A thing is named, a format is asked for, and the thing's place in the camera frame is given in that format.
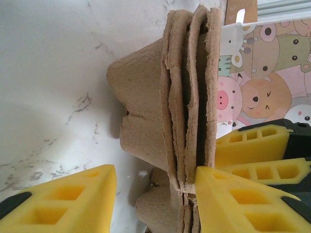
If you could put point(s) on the brown pulp cup carrier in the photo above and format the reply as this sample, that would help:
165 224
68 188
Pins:
141 97
209 72

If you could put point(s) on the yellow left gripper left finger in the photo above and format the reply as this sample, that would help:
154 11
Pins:
60 206

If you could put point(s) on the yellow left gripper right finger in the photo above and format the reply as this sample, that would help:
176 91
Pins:
243 211

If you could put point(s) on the aluminium table side rail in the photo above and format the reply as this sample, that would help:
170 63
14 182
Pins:
284 9

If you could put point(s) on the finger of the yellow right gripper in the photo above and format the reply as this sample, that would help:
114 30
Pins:
272 171
247 148

